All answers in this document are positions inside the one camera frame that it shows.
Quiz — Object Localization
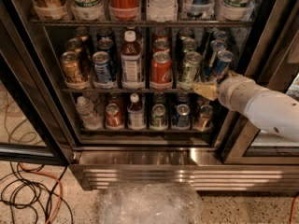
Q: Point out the front red coke can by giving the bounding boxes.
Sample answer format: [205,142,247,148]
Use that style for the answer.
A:
[150,51,172,84]

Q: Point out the black cables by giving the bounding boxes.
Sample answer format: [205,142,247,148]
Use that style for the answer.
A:
[0,161,75,224]

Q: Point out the middle blue pepsi can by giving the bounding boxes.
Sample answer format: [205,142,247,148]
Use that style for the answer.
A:
[97,38,116,60]

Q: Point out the stainless steel fridge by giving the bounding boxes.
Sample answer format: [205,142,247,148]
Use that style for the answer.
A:
[0,0,299,192]

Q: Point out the middle gold can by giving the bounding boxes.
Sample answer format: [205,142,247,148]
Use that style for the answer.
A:
[64,37,91,74]

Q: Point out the gold can bottom shelf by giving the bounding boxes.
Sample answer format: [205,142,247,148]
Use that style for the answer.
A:
[194,105,214,130]

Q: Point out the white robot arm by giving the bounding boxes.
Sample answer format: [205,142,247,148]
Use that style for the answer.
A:
[192,75,299,142]

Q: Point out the large coca-cola bottle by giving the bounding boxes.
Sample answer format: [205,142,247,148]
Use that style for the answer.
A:
[110,0,139,21]

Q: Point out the brown tea bottle shelf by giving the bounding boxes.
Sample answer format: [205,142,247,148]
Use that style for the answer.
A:
[127,93,145,130]
[121,30,142,82]

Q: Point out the orange cable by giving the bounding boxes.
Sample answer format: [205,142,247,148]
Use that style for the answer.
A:
[18,161,64,224]

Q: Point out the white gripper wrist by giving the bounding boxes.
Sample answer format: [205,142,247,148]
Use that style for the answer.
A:
[192,76,265,111]

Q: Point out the clear water bottle bottom shelf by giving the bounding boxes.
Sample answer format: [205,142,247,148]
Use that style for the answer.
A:
[76,96,102,130]

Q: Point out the brown tea bottle middle shelf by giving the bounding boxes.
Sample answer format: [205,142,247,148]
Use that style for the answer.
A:
[121,30,142,82]

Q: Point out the red can bottom shelf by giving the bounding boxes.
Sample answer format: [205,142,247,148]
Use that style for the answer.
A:
[105,104,123,127]

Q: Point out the blue can bottom shelf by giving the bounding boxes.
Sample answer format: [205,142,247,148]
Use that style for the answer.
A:
[172,104,191,129]

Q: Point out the blue pepsi can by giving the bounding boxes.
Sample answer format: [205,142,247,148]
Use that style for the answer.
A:
[93,51,116,83]
[97,38,116,60]

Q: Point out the front gold can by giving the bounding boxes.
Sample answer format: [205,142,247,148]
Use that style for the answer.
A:
[60,51,86,83]

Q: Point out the front blue pepsi can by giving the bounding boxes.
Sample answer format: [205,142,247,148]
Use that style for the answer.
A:
[93,51,116,83]

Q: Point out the red coke can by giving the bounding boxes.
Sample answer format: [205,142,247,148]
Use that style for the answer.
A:
[150,51,172,84]
[152,39,170,53]

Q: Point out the green can bottom shelf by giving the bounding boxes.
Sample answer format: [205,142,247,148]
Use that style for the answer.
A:
[150,104,166,128]

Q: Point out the middle red coke can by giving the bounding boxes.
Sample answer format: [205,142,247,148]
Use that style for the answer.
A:
[152,39,170,53]

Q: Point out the brown tea bottle bottom shelf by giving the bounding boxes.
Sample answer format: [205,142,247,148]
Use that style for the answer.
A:
[127,93,145,130]

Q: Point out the middle green can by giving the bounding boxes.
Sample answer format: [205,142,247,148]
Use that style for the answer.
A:
[181,38,198,54]

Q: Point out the clear plastic bag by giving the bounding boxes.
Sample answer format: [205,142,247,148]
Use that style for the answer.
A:
[99,183,203,224]

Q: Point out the front green can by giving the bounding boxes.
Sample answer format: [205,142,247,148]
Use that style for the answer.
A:
[178,51,202,84]

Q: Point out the red bull can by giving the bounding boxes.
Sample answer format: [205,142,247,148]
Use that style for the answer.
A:
[213,30,228,42]
[204,39,227,77]
[212,50,235,77]

